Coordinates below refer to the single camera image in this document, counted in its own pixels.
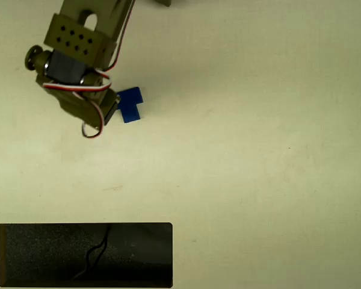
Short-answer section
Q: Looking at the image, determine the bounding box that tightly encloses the blue T-shaped block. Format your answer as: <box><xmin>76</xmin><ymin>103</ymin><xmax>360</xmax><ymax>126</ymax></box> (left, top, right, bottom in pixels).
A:
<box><xmin>116</xmin><ymin>86</ymin><xmax>145</xmax><ymax>124</ymax></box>

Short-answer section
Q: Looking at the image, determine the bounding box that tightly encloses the short red white wrist cable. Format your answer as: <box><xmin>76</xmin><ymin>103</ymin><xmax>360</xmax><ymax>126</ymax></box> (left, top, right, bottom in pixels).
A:
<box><xmin>42</xmin><ymin>67</ymin><xmax>113</xmax><ymax>93</ymax></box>

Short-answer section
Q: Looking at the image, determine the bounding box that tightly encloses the red white gripper servo cable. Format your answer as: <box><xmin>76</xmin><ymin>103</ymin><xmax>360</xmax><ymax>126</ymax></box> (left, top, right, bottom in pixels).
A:
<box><xmin>73</xmin><ymin>92</ymin><xmax>106</xmax><ymax>139</ymax></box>

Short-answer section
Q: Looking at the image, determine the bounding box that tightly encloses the long red black arm cable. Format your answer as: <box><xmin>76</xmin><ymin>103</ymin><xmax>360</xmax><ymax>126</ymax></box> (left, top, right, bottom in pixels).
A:
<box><xmin>106</xmin><ymin>0</ymin><xmax>137</xmax><ymax>73</ymax></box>

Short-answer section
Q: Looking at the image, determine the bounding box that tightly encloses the thin black cable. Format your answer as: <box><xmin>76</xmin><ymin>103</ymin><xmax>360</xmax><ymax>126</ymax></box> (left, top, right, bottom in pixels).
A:
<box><xmin>71</xmin><ymin>225</ymin><xmax>112</xmax><ymax>281</ymax></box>

